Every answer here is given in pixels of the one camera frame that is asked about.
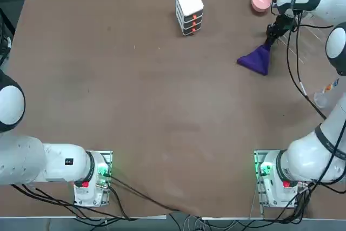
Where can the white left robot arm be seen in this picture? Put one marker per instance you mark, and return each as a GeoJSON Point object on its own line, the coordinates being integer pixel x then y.
{"type": "Point", "coordinates": [16, 160]}

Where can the purple cloth towel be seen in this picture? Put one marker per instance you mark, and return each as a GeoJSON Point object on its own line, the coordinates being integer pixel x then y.
{"type": "Point", "coordinates": [256, 60]}

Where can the clear bottle with blue cap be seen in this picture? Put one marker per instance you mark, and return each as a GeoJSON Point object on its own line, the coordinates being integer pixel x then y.
{"type": "Point", "coordinates": [321, 98]}

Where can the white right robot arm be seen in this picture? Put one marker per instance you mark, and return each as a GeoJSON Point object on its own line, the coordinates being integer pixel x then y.
{"type": "Point", "coordinates": [332, 3]}

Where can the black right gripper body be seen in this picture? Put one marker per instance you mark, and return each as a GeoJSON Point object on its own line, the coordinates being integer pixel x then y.
{"type": "Point", "coordinates": [283, 25]}

